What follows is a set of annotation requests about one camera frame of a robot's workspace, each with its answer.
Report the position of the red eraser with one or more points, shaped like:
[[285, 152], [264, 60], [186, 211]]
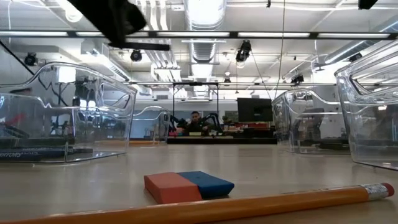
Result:
[[171, 186]]

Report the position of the orange pencil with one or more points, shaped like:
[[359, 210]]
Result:
[[217, 208]]

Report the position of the clear plastic bin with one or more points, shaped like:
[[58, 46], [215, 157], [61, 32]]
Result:
[[373, 124], [311, 133], [155, 124], [93, 124]]

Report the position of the person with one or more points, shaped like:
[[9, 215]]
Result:
[[196, 124]]

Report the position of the black monitor screen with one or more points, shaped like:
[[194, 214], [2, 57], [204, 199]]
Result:
[[255, 109]]

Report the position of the black hanging camera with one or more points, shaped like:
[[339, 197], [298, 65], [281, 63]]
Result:
[[31, 59], [297, 79], [355, 57], [136, 55], [243, 51]]

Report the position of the silver ventilation duct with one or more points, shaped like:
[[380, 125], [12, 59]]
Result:
[[203, 49]]

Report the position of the black metal table frame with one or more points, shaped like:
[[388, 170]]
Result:
[[217, 140]]

